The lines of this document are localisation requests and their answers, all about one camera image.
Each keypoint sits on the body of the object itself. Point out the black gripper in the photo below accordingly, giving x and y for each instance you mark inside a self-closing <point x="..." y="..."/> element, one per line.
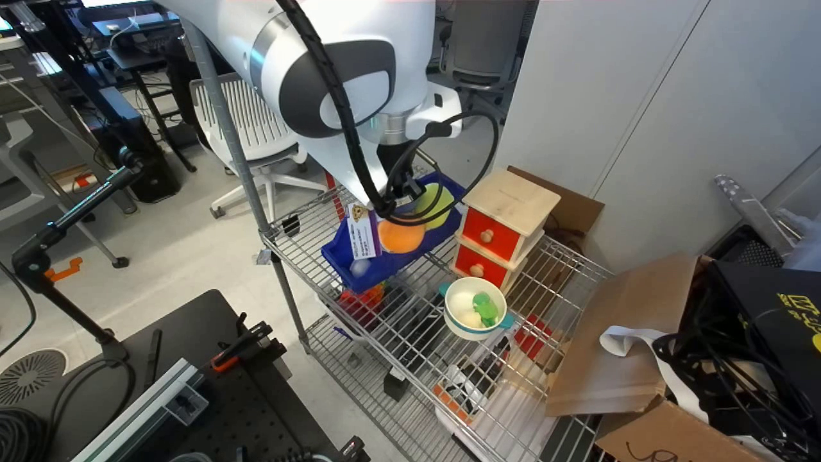
<point x="402" y="166"/>

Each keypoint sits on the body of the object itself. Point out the colourful toy pile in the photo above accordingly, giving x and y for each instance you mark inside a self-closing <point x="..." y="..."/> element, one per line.
<point x="402" y="236"/>

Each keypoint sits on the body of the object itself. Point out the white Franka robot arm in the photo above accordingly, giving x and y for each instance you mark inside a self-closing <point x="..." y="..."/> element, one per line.
<point x="360" y="27"/>

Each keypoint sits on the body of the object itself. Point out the blue plastic crate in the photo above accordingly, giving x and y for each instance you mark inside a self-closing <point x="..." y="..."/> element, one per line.
<point x="402" y="266"/>

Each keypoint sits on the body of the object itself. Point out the small white toy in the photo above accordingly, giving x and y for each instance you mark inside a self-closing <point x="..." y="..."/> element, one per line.
<point x="465" y="306"/>

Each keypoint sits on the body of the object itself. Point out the small green toy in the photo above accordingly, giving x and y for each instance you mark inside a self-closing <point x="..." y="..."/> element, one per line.
<point x="485" y="309"/>

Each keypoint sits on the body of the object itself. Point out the wooden box with red drawers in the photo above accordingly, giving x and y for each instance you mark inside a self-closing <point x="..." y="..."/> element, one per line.
<point x="503" y="200"/>

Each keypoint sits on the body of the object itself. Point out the red plastic item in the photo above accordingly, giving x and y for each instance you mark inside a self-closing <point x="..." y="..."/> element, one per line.
<point x="362" y="304"/>

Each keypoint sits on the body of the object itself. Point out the white bowl with green rim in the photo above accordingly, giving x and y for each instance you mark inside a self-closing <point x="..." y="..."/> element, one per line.
<point x="457" y="324"/>

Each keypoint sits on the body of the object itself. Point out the grey office chair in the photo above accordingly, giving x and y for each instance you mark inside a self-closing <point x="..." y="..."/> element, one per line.
<point x="479" y="53"/>

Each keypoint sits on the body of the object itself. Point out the flat brown cardboard sheet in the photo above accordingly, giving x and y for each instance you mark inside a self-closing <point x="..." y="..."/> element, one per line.
<point x="575" y="214"/>

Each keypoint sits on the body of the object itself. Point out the white mesh office chair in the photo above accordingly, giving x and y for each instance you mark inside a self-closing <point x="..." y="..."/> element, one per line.
<point x="247" y="130"/>

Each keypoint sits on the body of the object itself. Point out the small black block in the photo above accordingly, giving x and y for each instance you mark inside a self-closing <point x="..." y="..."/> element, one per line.
<point x="397" y="383"/>

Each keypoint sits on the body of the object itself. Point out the orange white small package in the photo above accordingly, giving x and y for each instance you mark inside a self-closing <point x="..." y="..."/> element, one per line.
<point x="457" y="398"/>

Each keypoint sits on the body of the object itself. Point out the brown cardboard box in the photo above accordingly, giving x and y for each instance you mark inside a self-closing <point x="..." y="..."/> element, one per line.
<point x="633" y="324"/>

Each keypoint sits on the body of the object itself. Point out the black work table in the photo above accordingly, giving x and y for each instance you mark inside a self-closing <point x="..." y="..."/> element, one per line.
<point x="239" y="412"/>

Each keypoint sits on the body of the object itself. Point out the blue black equipment cart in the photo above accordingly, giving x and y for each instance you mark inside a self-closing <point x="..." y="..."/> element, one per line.
<point x="112" y="103"/>

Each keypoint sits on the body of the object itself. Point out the small box with red label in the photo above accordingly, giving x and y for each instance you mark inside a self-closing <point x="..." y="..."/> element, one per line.
<point x="75" y="181"/>

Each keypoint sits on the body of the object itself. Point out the silver perforated metal bar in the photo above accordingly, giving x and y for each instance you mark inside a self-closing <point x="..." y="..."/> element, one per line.
<point x="752" y="214"/>

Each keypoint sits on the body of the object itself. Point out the aluminium extrusion bar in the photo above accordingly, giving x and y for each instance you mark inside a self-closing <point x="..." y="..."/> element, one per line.
<point x="138" y="412"/>

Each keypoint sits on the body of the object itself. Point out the orange floor marker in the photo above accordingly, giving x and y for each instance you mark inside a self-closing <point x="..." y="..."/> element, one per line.
<point x="65" y="270"/>

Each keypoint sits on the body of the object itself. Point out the black box with yellow print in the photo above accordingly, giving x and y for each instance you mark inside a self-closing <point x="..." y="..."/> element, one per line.
<point x="770" y="298"/>

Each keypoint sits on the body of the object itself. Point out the grey folding stand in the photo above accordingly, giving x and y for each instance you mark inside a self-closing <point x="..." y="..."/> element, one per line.
<point x="13" y="150"/>

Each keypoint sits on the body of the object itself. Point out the grey perforated round disc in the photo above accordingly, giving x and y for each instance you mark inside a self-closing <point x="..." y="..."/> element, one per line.
<point x="29" y="377"/>

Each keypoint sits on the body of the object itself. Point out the black articulated camera stand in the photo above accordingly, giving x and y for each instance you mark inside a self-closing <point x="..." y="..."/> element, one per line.
<point x="65" y="223"/>

